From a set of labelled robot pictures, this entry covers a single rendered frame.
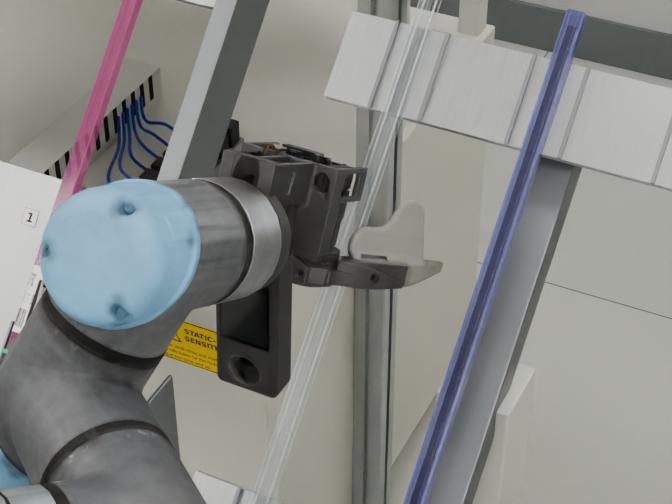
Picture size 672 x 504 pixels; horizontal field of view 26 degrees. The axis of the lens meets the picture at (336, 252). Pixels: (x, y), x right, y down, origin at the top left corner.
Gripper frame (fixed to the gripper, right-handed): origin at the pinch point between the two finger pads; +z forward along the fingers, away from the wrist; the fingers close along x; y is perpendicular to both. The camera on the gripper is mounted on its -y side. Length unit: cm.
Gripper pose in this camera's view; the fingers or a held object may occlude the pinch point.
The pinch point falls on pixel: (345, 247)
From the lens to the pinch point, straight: 107.4
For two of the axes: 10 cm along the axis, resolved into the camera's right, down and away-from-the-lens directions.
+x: -8.9, -2.8, 3.5
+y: 2.3, -9.6, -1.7
